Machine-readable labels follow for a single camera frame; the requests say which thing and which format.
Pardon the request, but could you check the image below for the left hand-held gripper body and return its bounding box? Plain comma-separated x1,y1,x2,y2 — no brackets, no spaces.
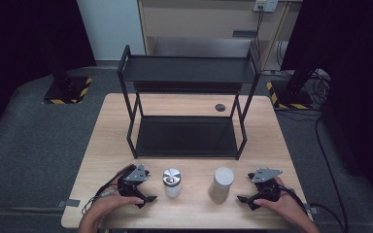
117,163,151,198

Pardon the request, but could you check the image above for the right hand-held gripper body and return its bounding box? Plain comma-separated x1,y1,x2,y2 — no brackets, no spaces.
252,167,285,202

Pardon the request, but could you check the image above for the glass jar with metal lid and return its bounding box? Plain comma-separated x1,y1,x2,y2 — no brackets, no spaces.
161,167,183,199

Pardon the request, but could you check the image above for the white cylindrical canister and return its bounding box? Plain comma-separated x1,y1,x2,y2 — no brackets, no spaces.
208,166,235,205

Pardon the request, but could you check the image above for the black two-tier metal shelf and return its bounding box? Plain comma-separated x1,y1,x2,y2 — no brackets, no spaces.
117,44,261,161

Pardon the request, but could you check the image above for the person's right hand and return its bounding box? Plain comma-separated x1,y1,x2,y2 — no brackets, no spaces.
253,176,307,224

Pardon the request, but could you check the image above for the person's left hand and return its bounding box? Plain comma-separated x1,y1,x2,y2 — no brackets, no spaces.
88,193,146,224

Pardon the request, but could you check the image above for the black stand with striped base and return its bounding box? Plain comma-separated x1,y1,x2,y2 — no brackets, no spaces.
41,30,93,106
265,62,320,111

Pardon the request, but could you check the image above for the dark curtain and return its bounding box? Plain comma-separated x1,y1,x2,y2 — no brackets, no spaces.
0,0,97,145
281,0,373,203

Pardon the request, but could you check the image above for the light wooden cabinet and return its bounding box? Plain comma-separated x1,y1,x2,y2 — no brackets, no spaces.
137,0,304,71

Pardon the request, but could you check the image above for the left hand-held gripper cable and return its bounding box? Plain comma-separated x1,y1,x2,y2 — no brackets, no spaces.
81,162,136,216

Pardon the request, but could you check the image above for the hand-held gripper cable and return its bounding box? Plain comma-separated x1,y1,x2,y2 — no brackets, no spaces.
283,185,349,233
81,162,136,216

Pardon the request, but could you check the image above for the grey table edge bracket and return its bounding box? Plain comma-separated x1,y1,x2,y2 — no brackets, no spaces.
303,203,321,216
56,198,82,209

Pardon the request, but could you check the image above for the right hand-held gripper cable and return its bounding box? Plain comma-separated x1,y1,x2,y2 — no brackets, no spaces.
283,185,349,233

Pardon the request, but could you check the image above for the long black floor cable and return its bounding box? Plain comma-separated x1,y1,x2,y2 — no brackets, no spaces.
314,115,350,233

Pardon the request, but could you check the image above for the tangle of floor cables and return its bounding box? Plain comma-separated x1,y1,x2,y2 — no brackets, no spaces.
307,68,332,106

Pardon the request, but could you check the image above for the black socket cable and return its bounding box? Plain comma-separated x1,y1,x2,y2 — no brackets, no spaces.
253,5,266,64

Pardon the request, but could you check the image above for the white wall socket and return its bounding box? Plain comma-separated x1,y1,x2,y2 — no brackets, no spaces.
253,0,279,14

